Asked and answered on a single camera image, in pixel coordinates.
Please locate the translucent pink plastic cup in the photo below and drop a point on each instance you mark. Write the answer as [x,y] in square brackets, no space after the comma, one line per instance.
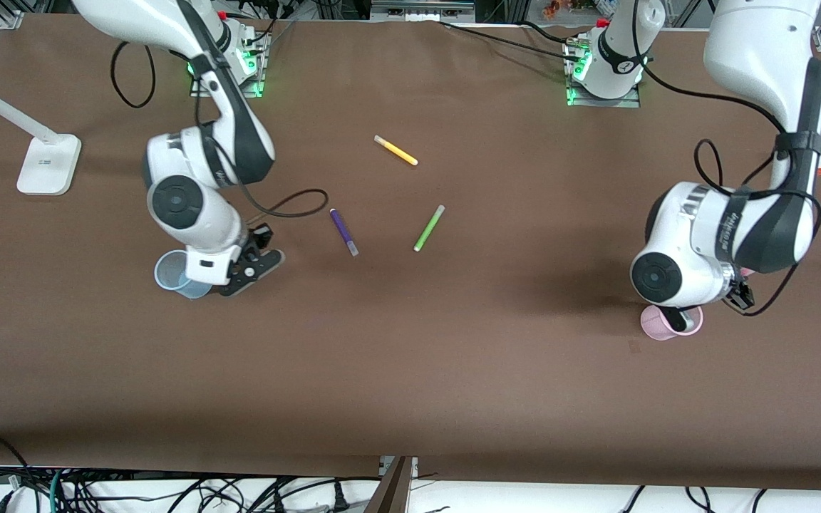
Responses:
[656,324]

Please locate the purple highlighter marker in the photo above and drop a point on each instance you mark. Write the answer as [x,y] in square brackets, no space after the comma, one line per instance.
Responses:
[343,231]

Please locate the yellow highlighter marker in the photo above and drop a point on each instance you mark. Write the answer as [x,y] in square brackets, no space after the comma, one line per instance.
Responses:
[396,150]

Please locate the green highlighter marker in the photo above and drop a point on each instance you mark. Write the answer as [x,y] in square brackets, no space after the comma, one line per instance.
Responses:
[428,228]

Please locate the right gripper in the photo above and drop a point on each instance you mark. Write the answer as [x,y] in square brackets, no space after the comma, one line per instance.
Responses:
[259,236]

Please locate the dark table support post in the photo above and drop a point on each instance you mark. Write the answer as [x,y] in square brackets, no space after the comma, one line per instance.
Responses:
[393,491]

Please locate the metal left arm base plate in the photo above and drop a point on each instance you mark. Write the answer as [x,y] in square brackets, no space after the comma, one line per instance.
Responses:
[631,100]

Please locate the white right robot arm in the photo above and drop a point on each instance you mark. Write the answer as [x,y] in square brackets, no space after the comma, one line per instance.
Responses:
[182,203]

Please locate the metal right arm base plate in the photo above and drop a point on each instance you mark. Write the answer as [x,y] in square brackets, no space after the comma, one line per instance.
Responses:
[254,82]

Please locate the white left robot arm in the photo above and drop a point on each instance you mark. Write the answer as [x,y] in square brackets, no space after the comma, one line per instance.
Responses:
[760,43]

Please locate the grey metal box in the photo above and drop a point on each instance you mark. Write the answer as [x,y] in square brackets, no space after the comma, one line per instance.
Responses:
[421,8]

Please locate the black power plug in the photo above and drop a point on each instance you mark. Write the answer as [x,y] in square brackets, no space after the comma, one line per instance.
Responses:
[341,499]

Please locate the translucent blue plastic cup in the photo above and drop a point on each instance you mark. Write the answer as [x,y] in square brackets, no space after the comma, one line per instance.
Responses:
[168,271]

